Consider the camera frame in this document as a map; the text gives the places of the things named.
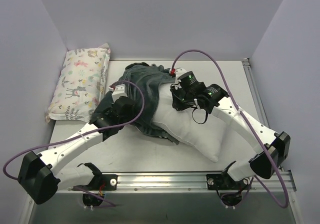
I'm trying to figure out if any white pillow insert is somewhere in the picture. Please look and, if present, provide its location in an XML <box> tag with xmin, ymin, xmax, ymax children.
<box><xmin>152</xmin><ymin>84</ymin><xmax>227</xmax><ymax>163</ymax></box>

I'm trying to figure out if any zebra pillowcase with grey lining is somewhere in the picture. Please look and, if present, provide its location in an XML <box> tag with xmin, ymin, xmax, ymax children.
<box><xmin>98</xmin><ymin>62</ymin><xmax>179</xmax><ymax>144</ymax></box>

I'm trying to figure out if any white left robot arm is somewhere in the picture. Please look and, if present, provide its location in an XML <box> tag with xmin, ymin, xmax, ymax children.
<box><xmin>18</xmin><ymin>97</ymin><xmax>138</xmax><ymax>204</ymax></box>

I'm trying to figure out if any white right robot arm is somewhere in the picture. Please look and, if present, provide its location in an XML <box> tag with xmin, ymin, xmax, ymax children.
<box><xmin>170</xmin><ymin>68</ymin><xmax>291</xmax><ymax>188</ymax></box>

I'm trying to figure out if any floral animal print pillow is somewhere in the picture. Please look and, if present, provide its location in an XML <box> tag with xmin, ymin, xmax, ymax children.
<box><xmin>45</xmin><ymin>43</ymin><xmax>111</xmax><ymax>123</ymax></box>

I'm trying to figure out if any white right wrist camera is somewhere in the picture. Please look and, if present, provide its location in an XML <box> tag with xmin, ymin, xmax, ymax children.
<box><xmin>169</xmin><ymin>68</ymin><xmax>187</xmax><ymax>80</ymax></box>

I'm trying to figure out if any thin black cable loop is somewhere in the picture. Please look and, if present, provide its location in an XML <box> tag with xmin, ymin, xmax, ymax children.
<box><xmin>191</xmin><ymin>107</ymin><xmax>208</xmax><ymax>125</ymax></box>

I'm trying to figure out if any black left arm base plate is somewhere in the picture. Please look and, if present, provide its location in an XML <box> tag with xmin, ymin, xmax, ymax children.
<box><xmin>72</xmin><ymin>173</ymin><xmax>118</xmax><ymax>191</ymax></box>

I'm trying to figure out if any aluminium front rail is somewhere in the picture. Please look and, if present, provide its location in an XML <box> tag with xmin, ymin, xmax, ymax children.
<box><xmin>27</xmin><ymin>171</ymin><xmax>297</xmax><ymax>194</ymax></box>

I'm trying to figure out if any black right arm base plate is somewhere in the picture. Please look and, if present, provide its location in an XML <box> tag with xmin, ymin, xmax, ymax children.
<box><xmin>206</xmin><ymin>173</ymin><xmax>249</xmax><ymax>191</ymax></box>

